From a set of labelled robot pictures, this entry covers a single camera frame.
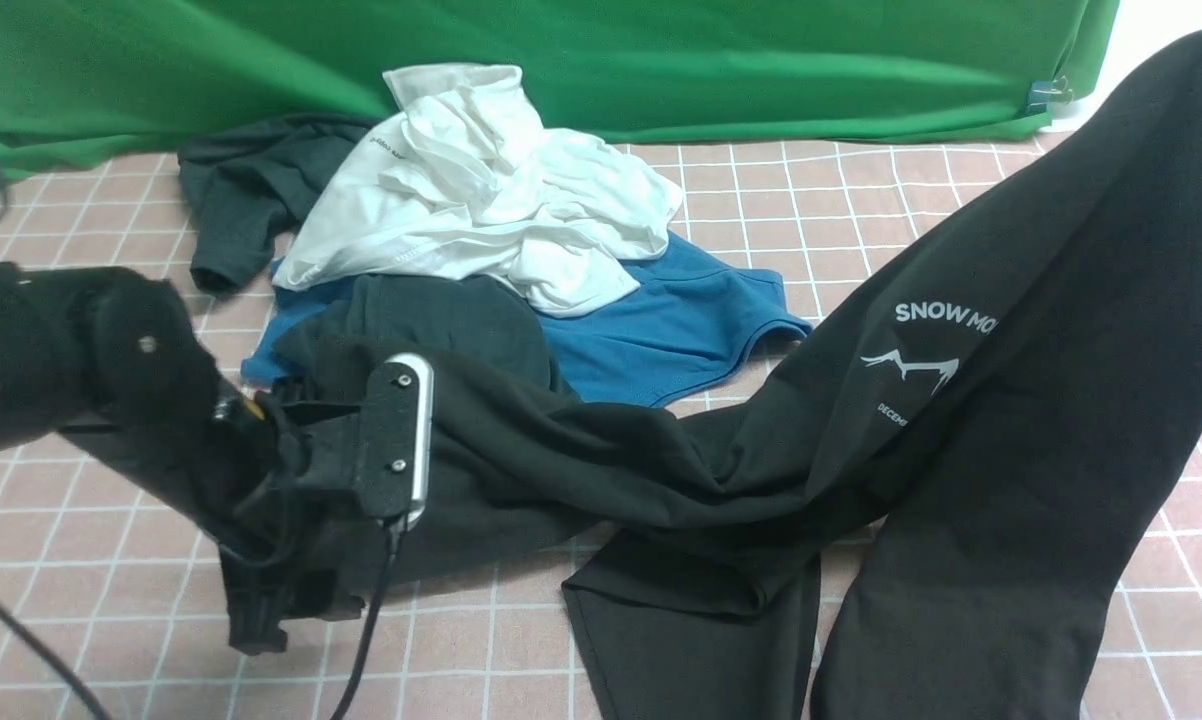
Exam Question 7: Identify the blue shirt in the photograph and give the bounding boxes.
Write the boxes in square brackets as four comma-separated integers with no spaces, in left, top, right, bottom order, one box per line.
[240,232,814,409]

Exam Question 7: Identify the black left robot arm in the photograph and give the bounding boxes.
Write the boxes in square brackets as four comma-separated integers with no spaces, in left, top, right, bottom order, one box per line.
[0,263,369,656]

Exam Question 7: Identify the pink checkered tablecloth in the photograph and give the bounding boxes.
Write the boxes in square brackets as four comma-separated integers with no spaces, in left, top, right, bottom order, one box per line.
[0,133,1202,719]

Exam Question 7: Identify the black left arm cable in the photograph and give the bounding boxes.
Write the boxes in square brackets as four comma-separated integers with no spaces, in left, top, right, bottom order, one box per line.
[0,139,401,720]

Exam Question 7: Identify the dark gray long-sleeve shirt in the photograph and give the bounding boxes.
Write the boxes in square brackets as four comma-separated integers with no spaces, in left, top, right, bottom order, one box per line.
[397,31,1202,719]

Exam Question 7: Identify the green backdrop cloth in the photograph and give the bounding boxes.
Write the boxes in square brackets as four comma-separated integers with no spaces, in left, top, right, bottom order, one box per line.
[0,1,1118,178]

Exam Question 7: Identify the dark teal shirt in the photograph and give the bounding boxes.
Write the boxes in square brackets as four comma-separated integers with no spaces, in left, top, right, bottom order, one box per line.
[175,114,570,393]

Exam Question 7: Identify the white shirt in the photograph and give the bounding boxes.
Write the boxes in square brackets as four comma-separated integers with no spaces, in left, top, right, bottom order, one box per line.
[272,63,684,319]

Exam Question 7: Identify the blue binder clip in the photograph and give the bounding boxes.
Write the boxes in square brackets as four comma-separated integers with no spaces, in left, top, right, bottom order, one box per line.
[1022,76,1075,117]

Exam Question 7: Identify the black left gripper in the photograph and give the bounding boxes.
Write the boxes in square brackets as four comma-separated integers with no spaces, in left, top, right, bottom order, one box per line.
[220,395,391,656]

